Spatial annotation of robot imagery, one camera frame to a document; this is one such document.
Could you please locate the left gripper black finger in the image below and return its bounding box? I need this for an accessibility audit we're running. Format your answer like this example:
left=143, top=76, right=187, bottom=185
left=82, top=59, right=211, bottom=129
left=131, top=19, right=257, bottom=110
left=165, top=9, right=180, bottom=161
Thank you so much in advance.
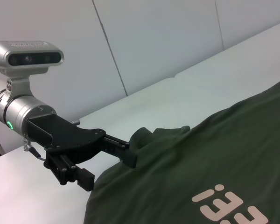
left=43, top=153, right=95, bottom=191
left=101, top=134, right=140, bottom=169

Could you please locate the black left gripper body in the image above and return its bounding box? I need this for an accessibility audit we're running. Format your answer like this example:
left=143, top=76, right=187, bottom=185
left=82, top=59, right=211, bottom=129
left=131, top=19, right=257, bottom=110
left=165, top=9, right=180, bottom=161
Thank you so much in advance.
left=25, top=113, right=107, bottom=165

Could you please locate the dark green FREE t-shirt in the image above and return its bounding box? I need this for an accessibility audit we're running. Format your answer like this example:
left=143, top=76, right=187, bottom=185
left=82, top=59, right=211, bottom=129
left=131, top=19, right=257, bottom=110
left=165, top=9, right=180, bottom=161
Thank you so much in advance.
left=84, top=77, right=280, bottom=224

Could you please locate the left gripper connector cable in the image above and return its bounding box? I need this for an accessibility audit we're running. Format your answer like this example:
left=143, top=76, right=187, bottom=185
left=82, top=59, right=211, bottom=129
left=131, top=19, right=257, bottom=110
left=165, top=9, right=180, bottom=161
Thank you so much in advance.
left=22, top=138, right=47, bottom=161

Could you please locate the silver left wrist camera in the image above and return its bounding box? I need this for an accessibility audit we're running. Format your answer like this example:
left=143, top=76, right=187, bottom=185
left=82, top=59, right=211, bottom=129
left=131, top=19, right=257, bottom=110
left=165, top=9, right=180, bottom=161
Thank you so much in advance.
left=0, top=41, right=64, bottom=98

